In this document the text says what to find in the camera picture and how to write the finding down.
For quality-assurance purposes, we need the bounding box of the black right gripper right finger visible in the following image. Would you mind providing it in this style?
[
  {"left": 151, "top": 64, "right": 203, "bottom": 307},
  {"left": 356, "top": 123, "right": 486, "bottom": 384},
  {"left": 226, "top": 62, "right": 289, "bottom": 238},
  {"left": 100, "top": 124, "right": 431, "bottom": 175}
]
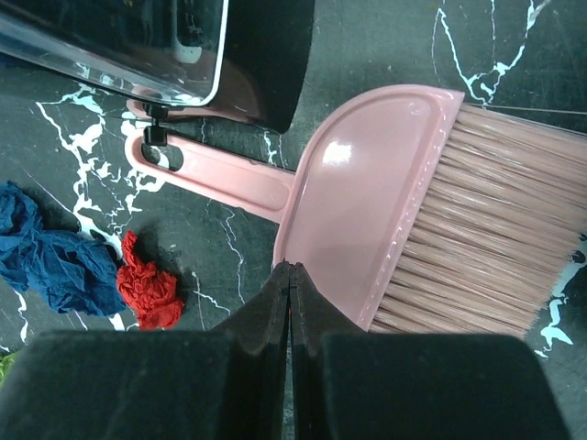
[{"left": 289, "top": 264, "right": 570, "bottom": 439}]

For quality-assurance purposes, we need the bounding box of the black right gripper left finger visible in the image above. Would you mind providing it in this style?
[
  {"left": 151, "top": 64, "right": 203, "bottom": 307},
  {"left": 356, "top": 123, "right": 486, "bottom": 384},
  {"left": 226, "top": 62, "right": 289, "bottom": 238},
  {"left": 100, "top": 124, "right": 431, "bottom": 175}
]
[{"left": 1, "top": 263, "right": 289, "bottom": 439}]

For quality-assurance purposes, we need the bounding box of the pink hand brush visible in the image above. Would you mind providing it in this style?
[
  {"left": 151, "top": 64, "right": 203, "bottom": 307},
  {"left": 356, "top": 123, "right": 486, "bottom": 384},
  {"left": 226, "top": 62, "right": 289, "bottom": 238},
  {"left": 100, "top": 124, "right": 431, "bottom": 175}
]
[{"left": 125, "top": 84, "right": 586, "bottom": 337}]

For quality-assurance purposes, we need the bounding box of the red paper scrap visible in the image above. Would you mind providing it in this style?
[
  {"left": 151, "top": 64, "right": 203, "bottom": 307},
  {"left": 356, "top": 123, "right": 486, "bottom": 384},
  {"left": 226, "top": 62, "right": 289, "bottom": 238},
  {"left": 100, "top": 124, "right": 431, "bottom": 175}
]
[{"left": 116, "top": 230, "right": 184, "bottom": 330}]

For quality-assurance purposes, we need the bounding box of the blue paper scrap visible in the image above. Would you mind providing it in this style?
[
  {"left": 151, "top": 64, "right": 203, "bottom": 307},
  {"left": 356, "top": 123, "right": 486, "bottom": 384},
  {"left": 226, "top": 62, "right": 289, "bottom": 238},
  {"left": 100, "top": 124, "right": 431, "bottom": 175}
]
[{"left": 1, "top": 181, "right": 126, "bottom": 316}]

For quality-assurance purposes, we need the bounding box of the green paper scrap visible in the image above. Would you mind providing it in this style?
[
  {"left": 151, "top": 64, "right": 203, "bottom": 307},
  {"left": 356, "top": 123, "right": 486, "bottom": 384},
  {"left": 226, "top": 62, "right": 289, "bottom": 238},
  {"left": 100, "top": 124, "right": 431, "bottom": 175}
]
[{"left": 0, "top": 352, "right": 17, "bottom": 385}]

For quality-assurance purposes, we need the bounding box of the black metronome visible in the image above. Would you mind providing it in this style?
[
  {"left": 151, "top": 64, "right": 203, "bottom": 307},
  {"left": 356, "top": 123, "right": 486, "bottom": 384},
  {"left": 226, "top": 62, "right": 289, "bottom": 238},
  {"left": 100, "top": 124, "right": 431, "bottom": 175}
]
[{"left": 1, "top": 1, "right": 315, "bottom": 133}]

